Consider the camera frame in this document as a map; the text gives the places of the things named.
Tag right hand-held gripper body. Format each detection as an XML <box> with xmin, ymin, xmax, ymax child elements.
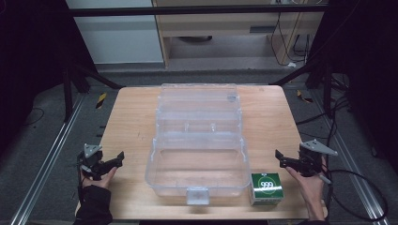
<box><xmin>297</xmin><ymin>139</ymin><xmax>339</xmax><ymax>178</ymax></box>

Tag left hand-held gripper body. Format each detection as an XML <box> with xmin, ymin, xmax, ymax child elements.
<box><xmin>76</xmin><ymin>143</ymin><xmax>104</xmax><ymax>182</ymax></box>

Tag green and white carton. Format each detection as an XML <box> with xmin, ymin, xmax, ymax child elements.
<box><xmin>250</xmin><ymin>172</ymin><xmax>285</xmax><ymax>206</ymax></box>

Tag clear plastic storage box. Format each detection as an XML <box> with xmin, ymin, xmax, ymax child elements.
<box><xmin>145</xmin><ymin>82</ymin><xmax>252</xmax><ymax>206</ymax></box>

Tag person's left hand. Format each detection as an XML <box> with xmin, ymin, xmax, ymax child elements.
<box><xmin>80</xmin><ymin>166</ymin><xmax>118</xmax><ymax>190</ymax></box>

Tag person's right hand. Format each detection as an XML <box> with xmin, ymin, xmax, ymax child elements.
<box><xmin>284</xmin><ymin>156</ymin><xmax>329</xmax><ymax>221</ymax></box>

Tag yellow and black tape strip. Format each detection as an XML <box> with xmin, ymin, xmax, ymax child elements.
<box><xmin>296</xmin><ymin>89</ymin><xmax>314</xmax><ymax>104</ymax></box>
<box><xmin>95</xmin><ymin>92</ymin><xmax>108</xmax><ymax>110</ymax></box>

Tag black metal stand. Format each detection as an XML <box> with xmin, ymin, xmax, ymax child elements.
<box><xmin>269</xmin><ymin>61</ymin><xmax>334</xmax><ymax>118</ymax></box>
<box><xmin>61</xmin><ymin>61</ymin><xmax>127</xmax><ymax>124</ymax></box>

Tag white cabinet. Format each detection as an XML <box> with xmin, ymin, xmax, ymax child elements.
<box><xmin>65</xmin><ymin>0</ymin><xmax>164</xmax><ymax>66</ymax></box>

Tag light wooden desk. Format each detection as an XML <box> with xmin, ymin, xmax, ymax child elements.
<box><xmin>151</xmin><ymin>0</ymin><xmax>327</xmax><ymax>68</ymax></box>

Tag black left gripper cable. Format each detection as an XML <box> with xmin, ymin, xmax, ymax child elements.
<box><xmin>76</xmin><ymin>171</ymin><xmax>86</xmax><ymax>204</ymax></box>

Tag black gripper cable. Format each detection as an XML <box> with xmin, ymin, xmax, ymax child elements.
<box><xmin>318</xmin><ymin>169</ymin><xmax>390</xmax><ymax>222</ymax></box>
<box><xmin>76</xmin><ymin>171</ymin><xmax>86</xmax><ymax>204</ymax></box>

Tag aluminium floor rail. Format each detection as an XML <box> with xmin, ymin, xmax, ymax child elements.
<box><xmin>312</xmin><ymin>89</ymin><xmax>390</xmax><ymax>225</ymax></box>
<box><xmin>10</xmin><ymin>93</ymin><xmax>86</xmax><ymax>225</ymax></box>

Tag black floor cables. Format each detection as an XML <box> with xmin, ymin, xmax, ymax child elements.
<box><xmin>295</xmin><ymin>73</ymin><xmax>356</xmax><ymax>141</ymax></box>

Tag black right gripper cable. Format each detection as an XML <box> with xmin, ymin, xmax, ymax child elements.
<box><xmin>318</xmin><ymin>169</ymin><xmax>390</xmax><ymax>222</ymax></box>

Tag thin black floor cable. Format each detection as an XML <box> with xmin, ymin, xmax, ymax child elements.
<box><xmin>23</xmin><ymin>107</ymin><xmax>45</xmax><ymax>127</ymax></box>

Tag black cables under desk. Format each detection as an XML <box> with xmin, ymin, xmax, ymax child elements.
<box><xmin>269</xmin><ymin>11</ymin><xmax>312</xmax><ymax>68</ymax></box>

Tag black horizontal frame bar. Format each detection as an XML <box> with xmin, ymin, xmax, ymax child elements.
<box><xmin>67</xmin><ymin>4</ymin><xmax>330</xmax><ymax>18</ymax></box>

